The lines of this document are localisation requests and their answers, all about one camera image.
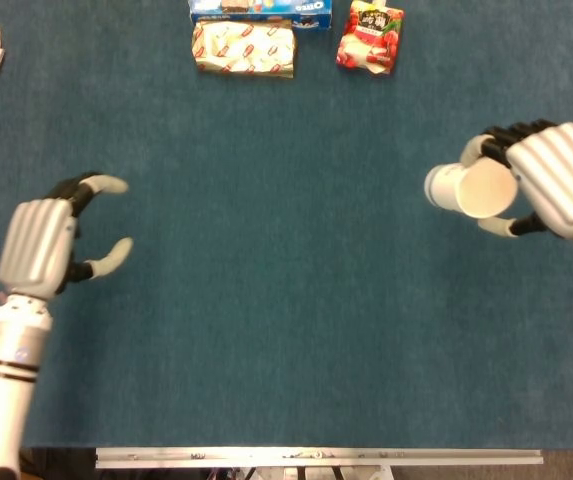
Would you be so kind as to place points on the aluminium table edge rail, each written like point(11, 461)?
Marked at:
point(316, 456)

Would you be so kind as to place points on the blue felt table cloth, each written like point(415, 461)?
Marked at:
point(276, 275)

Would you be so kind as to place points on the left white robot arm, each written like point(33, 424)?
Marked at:
point(1, 380)

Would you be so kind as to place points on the blue Oreo cookie box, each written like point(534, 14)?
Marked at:
point(308, 10)

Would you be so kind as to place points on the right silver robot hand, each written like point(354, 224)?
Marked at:
point(556, 175)

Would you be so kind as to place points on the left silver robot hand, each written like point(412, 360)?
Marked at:
point(36, 245)

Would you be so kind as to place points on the beige red-print wrapped packet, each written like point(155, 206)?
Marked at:
point(241, 47)

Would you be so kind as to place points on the red fruit drink pouch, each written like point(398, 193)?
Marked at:
point(366, 42)

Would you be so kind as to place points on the white paper cup blue logo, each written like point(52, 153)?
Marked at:
point(486, 187)

